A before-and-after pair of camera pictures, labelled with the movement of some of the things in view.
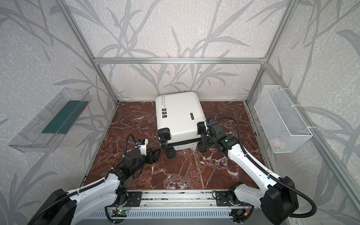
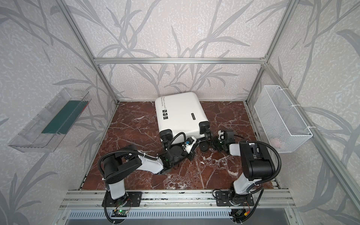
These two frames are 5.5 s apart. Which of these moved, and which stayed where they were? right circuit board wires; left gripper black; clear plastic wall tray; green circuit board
Moved: left gripper black
Stayed: right circuit board wires; clear plastic wall tray; green circuit board
